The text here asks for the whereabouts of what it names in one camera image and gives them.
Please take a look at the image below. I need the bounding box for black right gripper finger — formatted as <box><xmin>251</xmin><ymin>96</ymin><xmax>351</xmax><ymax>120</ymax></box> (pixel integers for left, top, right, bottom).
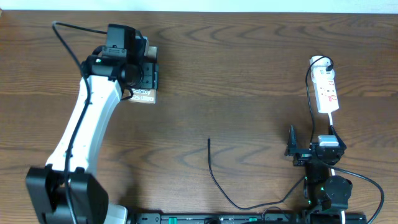
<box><xmin>328</xmin><ymin>125</ymin><xmax>346</xmax><ymax>149</ymax></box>
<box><xmin>284</xmin><ymin>125</ymin><xmax>298</xmax><ymax>156</ymax></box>

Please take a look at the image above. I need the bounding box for Galaxy smartphone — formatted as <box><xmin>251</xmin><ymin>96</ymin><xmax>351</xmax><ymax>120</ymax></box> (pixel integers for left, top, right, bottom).
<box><xmin>130</xmin><ymin>46</ymin><xmax>158</xmax><ymax>104</ymax></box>

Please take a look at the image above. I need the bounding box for black charger cable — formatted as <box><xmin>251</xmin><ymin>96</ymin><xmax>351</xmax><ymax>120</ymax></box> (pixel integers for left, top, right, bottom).
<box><xmin>206</xmin><ymin>55</ymin><xmax>335</xmax><ymax>211</ymax></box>

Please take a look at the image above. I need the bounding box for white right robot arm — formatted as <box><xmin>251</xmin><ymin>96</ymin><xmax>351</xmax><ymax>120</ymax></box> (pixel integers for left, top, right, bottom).
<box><xmin>284</xmin><ymin>126</ymin><xmax>353</xmax><ymax>223</ymax></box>

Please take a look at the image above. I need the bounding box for white power strip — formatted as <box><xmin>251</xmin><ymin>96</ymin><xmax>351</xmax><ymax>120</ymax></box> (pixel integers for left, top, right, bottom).
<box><xmin>310</xmin><ymin>55</ymin><xmax>339</xmax><ymax>114</ymax></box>

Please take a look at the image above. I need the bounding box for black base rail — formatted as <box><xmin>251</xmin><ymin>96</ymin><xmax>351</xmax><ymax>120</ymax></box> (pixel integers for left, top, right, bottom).
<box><xmin>126</xmin><ymin>211</ymin><xmax>368</xmax><ymax>224</ymax></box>

